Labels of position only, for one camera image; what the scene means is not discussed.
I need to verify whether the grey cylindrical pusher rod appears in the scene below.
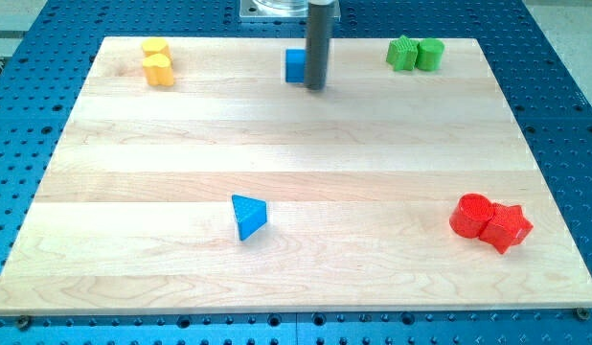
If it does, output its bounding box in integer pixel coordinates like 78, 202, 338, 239
304, 0, 335, 90

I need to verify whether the blue triangle block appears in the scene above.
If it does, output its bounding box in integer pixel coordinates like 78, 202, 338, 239
232, 195, 267, 242

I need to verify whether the blue cube block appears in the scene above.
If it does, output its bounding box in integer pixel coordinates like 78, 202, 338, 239
285, 49, 306, 83

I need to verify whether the green star block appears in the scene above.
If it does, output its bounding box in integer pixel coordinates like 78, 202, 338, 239
386, 35, 419, 71

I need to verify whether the green cylinder block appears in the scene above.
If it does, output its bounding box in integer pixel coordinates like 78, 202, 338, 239
415, 37, 444, 72

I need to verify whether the yellow cylinder block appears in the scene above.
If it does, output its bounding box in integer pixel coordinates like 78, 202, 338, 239
141, 36, 171, 59

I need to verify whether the yellow heart block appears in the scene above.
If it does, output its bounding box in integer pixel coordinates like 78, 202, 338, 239
142, 54, 174, 86

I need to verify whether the light wooden board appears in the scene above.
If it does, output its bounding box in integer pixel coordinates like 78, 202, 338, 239
0, 36, 592, 315

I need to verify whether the red cylinder block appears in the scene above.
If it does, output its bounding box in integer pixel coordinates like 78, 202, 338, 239
449, 194, 494, 239

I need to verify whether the red star block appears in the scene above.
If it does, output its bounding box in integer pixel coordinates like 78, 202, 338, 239
478, 203, 534, 255

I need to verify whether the clear acrylic robot mount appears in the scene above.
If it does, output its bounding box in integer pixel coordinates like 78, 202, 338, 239
239, 0, 309, 22

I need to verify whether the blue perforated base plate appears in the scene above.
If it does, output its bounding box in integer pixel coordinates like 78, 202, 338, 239
0, 1, 592, 344

